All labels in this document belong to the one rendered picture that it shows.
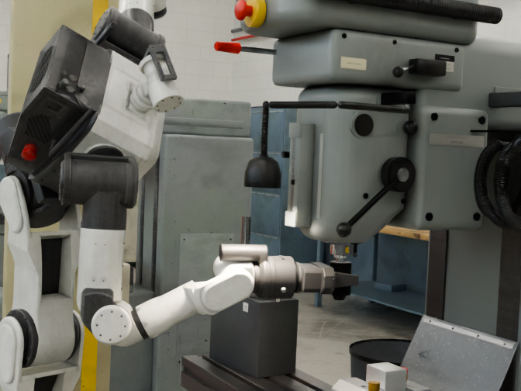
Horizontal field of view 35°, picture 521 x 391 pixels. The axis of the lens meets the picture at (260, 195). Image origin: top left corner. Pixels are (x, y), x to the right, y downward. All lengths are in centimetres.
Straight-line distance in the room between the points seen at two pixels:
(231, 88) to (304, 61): 1002
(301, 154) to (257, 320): 52
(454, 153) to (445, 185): 7
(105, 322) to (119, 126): 40
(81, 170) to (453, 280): 93
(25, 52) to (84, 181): 165
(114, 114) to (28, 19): 155
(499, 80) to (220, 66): 988
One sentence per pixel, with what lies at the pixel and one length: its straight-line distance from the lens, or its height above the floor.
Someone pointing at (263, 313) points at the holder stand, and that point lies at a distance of 203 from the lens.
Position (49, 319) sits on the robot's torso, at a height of 107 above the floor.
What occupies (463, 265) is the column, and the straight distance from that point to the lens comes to 203.
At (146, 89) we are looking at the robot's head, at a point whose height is 161.
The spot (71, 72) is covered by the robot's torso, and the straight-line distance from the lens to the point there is 178.
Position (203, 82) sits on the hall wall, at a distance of 1152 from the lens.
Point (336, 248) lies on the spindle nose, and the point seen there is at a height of 129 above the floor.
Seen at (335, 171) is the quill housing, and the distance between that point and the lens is 165.
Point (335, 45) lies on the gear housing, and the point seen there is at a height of 170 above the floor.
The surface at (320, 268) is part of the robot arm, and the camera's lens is 172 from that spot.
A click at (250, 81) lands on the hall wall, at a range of 1119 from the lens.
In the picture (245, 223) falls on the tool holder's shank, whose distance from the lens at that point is 214.
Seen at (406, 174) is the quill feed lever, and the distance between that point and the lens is 168.
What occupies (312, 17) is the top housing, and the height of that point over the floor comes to 174.
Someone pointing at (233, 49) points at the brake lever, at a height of 170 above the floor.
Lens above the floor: 149
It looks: 3 degrees down
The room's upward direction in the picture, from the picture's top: 2 degrees clockwise
